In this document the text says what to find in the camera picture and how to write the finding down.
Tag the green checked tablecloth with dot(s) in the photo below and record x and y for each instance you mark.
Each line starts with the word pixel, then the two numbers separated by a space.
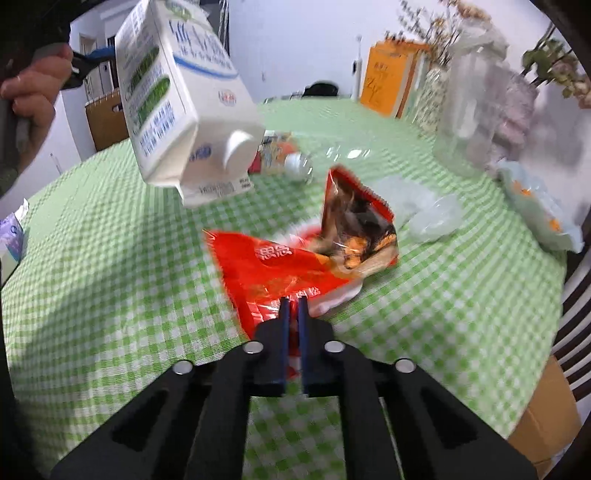
pixel 138 300

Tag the person's left hand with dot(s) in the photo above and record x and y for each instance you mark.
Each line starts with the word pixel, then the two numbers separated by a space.
pixel 41 83

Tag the clear bottle with orange label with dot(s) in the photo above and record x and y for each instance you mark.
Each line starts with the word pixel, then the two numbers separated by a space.
pixel 277 157

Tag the purple tissue pack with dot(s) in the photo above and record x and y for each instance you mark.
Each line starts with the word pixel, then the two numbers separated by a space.
pixel 11 240

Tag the large brown cardboard box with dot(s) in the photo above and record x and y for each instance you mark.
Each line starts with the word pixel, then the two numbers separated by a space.
pixel 106 124

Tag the glass vase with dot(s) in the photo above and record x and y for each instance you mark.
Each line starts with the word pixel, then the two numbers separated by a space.
pixel 434 101

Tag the dried flowers in vase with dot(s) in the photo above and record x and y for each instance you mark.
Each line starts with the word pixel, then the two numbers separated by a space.
pixel 434 27

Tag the crumpled clear plastic bag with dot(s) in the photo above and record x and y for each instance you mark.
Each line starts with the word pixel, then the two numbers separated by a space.
pixel 397 196

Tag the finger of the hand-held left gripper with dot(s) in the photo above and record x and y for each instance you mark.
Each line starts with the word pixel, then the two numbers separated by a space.
pixel 101 56

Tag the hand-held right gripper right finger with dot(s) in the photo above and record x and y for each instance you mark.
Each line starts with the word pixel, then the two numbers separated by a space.
pixel 303 341

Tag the light blue packet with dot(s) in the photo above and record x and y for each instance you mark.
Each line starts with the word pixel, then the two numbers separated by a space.
pixel 540 207

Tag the dark wooden chair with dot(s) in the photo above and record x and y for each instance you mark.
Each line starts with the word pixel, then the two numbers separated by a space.
pixel 572 332

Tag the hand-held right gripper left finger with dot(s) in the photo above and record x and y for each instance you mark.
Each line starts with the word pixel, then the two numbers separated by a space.
pixel 285 341

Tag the orange box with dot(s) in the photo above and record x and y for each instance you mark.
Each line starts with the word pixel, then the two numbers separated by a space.
pixel 383 78

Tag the large clear glass jar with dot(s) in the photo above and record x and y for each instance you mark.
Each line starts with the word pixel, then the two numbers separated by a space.
pixel 466 115

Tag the brown red snack packet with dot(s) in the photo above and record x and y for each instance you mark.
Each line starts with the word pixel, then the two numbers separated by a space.
pixel 355 221

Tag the white milk carton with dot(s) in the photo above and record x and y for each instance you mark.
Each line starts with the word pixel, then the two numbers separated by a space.
pixel 157 106

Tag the black bag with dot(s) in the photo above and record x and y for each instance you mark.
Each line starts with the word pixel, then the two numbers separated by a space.
pixel 321 89

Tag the dried pink green flowers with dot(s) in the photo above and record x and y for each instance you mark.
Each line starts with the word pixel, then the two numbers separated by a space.
pixel 563 69

